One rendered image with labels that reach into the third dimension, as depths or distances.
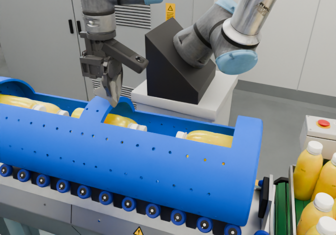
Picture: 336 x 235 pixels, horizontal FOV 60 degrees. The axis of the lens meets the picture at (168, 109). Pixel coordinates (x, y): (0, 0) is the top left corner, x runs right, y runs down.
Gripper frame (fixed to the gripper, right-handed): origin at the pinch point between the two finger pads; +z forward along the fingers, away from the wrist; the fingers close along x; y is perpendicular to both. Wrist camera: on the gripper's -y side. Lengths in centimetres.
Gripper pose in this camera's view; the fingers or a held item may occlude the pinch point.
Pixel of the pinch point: (116, 103)
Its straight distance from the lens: 82.5
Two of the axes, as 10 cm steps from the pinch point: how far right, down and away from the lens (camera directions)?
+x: -3.2, 4.8, -8.2
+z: 0.0, 8.6, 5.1
